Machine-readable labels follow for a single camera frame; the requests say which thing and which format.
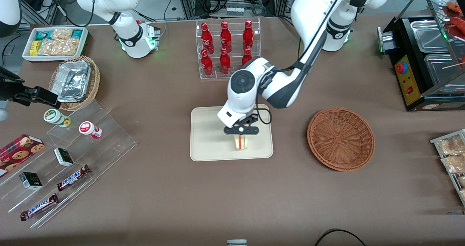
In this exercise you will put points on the grey device edge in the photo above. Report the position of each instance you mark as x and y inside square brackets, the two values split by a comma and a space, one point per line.
[237, 242]

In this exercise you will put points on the yellow snack pack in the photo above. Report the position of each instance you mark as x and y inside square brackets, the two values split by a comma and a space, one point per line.
[34, 48]

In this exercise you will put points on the clear bag of puffed snacks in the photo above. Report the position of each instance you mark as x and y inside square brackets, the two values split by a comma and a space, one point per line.
[462, 181]
[463, 194]
[454, 163]
[450, 146]

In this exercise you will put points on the aluminium foil container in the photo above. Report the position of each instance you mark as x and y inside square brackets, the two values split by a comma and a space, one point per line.
[71, 80]

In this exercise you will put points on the blue tape strip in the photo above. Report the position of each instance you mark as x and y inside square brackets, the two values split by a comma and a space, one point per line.
[456, 213]

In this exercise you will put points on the red tartan cookie box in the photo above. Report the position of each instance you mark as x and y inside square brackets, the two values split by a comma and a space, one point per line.
[20, 151]

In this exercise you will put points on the triangle sandwich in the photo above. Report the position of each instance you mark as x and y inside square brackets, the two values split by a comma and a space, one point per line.
[241, 143]

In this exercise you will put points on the red lid yogurt cup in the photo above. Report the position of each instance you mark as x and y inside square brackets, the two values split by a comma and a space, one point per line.
[88, 128]

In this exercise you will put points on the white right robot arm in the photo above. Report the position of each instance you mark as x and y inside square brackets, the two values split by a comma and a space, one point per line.
[127, 35]

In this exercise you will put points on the green lid yogurt cup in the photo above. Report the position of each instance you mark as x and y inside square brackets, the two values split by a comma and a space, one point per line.
[54, 116]

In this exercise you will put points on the wooden skewer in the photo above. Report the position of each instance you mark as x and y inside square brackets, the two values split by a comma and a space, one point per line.
[454, 65]

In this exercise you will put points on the white power strip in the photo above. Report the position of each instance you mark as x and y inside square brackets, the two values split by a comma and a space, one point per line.
[235, 11]

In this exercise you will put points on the Snickers chocolate bar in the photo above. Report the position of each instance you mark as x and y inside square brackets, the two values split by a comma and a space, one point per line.
[39, 207]
[72, 178]

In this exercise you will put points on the aluminium profile frame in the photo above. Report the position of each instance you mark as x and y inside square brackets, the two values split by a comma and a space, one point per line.
[187, 0]

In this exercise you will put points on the red cola bottle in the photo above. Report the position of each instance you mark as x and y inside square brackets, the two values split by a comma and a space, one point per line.
[206, 37]
[207, 63]
[248, 33]
[225, 61]
[225, 35]
[247, 59]

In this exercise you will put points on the light wicker basket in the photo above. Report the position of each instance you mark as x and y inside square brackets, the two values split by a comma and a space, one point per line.
[95, 79]

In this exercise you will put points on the steel food pan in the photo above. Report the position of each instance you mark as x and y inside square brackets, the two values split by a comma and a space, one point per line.
[441, 69]
[428, 35]

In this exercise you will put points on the tray of packaged pastries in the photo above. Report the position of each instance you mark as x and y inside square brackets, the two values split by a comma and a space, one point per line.
[436, 141]

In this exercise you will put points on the clear acrylic step display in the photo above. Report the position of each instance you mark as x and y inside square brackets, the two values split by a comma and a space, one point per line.
[109, 144]

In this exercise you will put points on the brown round wicker basket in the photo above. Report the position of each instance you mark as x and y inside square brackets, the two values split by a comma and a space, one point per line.
[341, 138]

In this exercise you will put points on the white snack bin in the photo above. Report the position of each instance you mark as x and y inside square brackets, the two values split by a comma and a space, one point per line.
[26, 53]

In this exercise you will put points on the clear acrylic bottle rack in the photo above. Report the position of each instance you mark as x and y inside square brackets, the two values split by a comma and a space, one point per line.
[234, 75]

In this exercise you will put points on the teal snack pack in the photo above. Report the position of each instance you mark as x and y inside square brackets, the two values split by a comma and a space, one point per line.
[76, 33]
[43, 35]

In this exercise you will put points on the small black box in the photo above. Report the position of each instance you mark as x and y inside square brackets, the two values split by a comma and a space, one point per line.
[63, 156]
[31, 180]

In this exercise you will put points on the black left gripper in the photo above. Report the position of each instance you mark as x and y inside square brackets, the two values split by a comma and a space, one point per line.
[254, 119]

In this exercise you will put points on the clear bag of crackers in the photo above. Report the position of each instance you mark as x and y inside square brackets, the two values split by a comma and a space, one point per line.
[58, 47]
[61, 33]

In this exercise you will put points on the black food warmer machine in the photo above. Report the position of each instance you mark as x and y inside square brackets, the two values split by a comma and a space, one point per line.
[407, 79]

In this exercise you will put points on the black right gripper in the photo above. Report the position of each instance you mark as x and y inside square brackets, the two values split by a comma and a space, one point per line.
[10, 89]

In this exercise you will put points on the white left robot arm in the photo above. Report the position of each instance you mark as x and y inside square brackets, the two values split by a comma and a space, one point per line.
[312, 20]

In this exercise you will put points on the cream plastic tray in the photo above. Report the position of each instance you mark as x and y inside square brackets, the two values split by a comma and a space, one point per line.
[207, 137]

